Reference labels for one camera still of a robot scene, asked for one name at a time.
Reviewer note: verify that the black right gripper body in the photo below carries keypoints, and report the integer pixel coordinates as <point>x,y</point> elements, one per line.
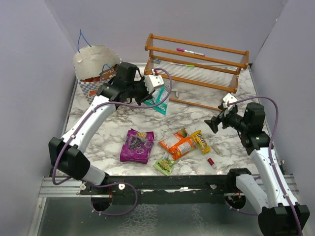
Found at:
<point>235,120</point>

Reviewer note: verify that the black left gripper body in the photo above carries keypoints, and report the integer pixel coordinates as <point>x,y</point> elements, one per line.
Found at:
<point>138,91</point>

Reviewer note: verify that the yellow M&M's candy bag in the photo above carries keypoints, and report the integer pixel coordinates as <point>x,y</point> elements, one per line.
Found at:
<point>200,142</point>

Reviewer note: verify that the teal snack bag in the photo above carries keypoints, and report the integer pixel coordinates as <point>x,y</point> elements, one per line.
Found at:
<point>159,95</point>

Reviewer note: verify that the checkered paper bag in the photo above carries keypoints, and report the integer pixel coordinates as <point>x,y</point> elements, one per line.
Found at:
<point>88,62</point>

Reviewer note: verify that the brown sea salt snack bag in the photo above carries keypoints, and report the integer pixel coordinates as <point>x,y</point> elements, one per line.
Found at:
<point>108,71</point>

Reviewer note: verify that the red chip bag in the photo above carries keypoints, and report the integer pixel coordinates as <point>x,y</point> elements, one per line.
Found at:
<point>94,79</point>

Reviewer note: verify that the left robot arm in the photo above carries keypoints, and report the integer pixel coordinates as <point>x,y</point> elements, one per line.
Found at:
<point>67,152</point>

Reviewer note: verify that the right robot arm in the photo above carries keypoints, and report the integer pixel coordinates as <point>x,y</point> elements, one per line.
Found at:
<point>279,212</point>

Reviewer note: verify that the orange snack bag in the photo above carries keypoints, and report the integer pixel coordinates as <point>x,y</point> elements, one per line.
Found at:
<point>178,144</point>

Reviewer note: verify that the purple raisin snack bag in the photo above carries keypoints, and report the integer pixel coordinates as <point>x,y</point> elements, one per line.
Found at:
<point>137,146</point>

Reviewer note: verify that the small beige wrapper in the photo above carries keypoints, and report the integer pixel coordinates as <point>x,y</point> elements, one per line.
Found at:
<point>216,149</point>

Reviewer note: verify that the red lip balm tube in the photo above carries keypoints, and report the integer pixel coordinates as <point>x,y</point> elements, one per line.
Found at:
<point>212,163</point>

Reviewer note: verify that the wooden shelf rack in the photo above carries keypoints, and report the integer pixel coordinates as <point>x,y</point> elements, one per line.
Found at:
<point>214,75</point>

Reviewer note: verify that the green marker pen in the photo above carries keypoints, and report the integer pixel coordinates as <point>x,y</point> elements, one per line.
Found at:
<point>180,64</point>

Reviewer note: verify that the light green candy packet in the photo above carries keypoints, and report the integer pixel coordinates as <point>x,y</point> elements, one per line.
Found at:
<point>165,164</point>

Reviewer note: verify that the pink marker pen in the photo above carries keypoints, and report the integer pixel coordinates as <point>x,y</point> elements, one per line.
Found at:
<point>191,52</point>

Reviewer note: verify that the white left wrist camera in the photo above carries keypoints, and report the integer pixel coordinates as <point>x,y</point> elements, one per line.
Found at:
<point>153,82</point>

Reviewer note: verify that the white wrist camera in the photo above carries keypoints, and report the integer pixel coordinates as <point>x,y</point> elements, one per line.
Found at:
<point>225,102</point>
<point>153,82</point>

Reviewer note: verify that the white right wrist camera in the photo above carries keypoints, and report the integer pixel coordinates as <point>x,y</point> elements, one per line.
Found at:
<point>225,102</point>

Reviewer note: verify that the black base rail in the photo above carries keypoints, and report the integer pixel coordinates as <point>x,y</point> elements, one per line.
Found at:
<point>161,190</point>

